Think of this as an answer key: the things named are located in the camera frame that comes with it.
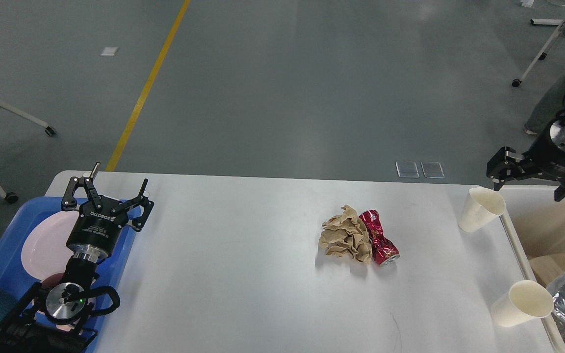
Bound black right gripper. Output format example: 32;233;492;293
487;118;565;202

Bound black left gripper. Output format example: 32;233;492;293
61;162;155;260

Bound cream paper cup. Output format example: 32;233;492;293
458;187;506;232
489;279;554;327

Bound pink plate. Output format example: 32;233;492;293
22;211;78;280

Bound brown paper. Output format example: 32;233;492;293
318;204;372;265

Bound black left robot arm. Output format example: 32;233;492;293
0;167;154;353

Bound beige waste bin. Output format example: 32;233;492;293
497;184;565;353

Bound person in blue jeans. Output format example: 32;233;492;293
524;73;565;135

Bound white rolling stand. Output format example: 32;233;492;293
512;0;565;89

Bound blue plastic tray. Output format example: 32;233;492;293
0;197;137;331

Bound floor socket plate right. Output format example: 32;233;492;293
421;161;445;179

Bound floor socket plate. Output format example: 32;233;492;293
395;161;420;178
421;161;445;179

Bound floor socket plate left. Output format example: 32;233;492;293
395;161;420;178

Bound crushed red can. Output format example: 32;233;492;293
359;210;401;266

